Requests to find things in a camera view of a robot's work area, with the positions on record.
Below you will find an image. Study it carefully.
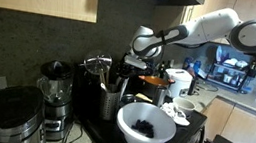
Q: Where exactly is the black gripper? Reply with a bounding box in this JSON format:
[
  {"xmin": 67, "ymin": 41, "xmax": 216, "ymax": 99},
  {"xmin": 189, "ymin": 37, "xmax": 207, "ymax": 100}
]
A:
[{"xmin": 114, "ymin": 61, "xmax": 148, "ymax": 94}]

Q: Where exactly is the black electric stove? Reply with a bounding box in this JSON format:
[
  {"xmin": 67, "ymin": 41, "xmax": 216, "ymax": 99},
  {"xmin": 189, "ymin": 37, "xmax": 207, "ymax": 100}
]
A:
[{"xmin": 63, "ymin": 48, "xmax": 215, "ymax": 143}]

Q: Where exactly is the glass pot lid steel rim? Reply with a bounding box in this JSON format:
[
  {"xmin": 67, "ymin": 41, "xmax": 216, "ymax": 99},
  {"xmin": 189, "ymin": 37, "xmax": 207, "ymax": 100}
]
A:
[{"xmin": 117, "ymin": 92, "xmax": 139, "ymax": 111}]

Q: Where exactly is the white spoon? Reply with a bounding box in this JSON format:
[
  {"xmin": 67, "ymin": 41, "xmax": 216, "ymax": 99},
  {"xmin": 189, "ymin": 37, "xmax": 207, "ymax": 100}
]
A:
[{"xmin": 99, "ymin": 83, "xmax": 109, "ymax": 94}]

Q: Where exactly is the wooden spatula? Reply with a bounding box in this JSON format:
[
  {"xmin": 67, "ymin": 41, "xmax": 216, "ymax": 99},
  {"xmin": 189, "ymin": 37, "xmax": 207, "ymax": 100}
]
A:
[{"xmin": 134, "ymin": 92, "xmax": 154, "ymax": 103}]

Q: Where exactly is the perforated steel utensil holder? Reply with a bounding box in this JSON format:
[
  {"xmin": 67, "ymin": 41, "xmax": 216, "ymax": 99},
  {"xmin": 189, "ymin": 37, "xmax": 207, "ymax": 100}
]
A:
[{"xmin": 95, "ymin": 83, "xmax": 123, "ymax": 123}]

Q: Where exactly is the copper coloured frying pan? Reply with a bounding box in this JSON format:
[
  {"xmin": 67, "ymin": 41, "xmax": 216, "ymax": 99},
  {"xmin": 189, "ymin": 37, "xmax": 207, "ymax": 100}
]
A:
[{"xmin": 135, "ymin": 73, "xmax": 175, "ymax": 102}]

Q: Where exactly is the glass lid with knob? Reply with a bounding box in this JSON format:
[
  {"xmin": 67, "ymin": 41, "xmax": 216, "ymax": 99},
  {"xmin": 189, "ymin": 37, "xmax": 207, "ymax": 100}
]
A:
[{"xmin": 81, "ymin": 48, "xmax": 114, "ymax": 78}]

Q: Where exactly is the steel tumbler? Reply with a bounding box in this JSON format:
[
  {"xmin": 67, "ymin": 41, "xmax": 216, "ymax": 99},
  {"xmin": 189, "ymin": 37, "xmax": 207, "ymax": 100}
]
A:
[{"xmin": 151, "ymin": 84, "xmax": 169, "ymax": 109}]

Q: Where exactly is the dark glass bottle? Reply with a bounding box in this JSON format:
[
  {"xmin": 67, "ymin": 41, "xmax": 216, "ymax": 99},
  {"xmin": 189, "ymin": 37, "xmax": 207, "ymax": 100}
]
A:
[{"xmin": 156, "ymin": 61, "xmax": 168, "ymax": 80}]

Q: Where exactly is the pile of black pieces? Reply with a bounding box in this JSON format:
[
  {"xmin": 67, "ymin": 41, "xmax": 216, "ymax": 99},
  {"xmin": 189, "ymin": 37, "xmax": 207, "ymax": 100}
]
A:
[{"xmin": 129, "ymin": 118, "xmax": 157, "ymax": 140}]

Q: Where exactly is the white crumpled cloth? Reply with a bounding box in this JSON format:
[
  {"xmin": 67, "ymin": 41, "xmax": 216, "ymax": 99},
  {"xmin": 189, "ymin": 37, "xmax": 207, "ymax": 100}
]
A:
[{"xmin": 157, "ymin": 100, "xmax": 194, "ymax": 128}]

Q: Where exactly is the white rice cooker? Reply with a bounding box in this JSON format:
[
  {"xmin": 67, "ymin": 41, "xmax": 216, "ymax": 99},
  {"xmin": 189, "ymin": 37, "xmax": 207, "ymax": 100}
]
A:
[{"xmin": 162, "ymin": 66, "xmax": 195, "ymax": 101}]

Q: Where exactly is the white mug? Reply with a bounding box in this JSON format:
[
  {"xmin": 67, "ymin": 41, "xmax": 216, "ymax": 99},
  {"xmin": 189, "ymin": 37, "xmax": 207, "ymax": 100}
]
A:
[{"xmin": 170, "ymin": 96, "xmax": 198, "ymax": 119}]

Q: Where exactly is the slim black bottle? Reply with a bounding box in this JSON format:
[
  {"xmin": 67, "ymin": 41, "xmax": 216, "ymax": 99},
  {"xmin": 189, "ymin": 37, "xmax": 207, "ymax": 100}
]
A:
[{"xmin": 190, "ymin": 77, "xmax": 199, "ymax": 97}]

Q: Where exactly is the black steel blender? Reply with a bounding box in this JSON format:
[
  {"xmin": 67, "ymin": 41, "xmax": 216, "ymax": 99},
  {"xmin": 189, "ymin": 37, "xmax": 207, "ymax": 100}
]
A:
[{"xmin": 28, "ymin": 57, "xmax": 82, "ymax": 143}]

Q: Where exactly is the clear round lid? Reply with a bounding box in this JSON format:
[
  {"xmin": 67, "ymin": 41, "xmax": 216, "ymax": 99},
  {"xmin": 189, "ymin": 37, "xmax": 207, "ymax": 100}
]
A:
[{"xmin": 195, "ymin": 80, "xmax": 220, "ymax": 94}]

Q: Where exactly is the dish rack with dishes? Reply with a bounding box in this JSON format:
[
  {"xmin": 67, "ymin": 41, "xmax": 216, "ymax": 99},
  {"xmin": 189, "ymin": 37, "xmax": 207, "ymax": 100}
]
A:
[{"xmin": 205, "ymin": 42, "xmax": 256, "ymax": 95}]

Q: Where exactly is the black steel slow cooker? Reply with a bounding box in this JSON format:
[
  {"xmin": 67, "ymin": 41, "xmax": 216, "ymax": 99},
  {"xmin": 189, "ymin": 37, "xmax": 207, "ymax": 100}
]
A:
[{"xmin": 0, "ymin": 81, "xmax": 55, "ymax": 143}]

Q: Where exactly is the wooden base cabinet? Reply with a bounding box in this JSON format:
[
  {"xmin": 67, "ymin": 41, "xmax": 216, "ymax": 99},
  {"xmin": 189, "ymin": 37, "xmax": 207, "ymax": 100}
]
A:
[{"xmin": 197, "ymin": 93, "xmax": 256, "ymax": 143}]

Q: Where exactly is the wooden utensil handle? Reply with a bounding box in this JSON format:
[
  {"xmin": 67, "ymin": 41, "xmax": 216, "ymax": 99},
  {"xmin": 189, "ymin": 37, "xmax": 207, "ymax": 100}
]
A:
[
  {"xmin": 104, "ymin": 68, "xmax": 112, "ymax": 88},
  {"xmin": 97, "ymin": 71, "xmax": 109, "ymax": 90}
]

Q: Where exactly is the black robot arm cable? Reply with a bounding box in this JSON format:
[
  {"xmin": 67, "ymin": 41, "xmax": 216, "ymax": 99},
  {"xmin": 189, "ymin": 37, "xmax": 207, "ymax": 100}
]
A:
[{"xmin": 171, "ymin": 36, "xmax": 209, "ymax": 52}]

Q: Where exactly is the black appliance power cord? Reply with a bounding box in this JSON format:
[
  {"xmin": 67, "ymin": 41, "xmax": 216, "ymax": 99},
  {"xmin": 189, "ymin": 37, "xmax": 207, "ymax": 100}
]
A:
[{"xmin": 58, "ymin": 117, "xmax": 87, "ymax": 143}]

